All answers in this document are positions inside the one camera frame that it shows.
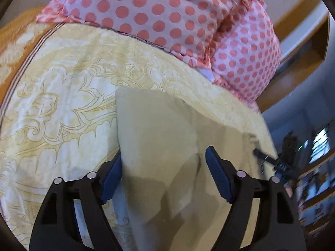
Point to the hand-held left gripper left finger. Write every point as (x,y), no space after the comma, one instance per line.
(113,179)

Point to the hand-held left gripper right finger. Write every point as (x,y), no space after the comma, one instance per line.
(219,175)

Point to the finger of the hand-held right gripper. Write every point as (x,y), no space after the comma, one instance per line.
(263,155)

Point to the beige pants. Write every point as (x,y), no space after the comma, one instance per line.
(167,141)

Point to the bright window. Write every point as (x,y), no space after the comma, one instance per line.
(319,143)

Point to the wooden headboard shelf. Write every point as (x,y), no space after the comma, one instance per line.
(290,81)

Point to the yellow patterned bed sheet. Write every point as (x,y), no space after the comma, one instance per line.
(65,104)

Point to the small pink polka dot pillow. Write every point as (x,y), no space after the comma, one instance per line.
(248,55)

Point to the large pink polka dot pillow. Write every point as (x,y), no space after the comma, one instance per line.
(157,13)

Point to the wooden wall shelf unit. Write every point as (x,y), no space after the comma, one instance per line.
(318,196)

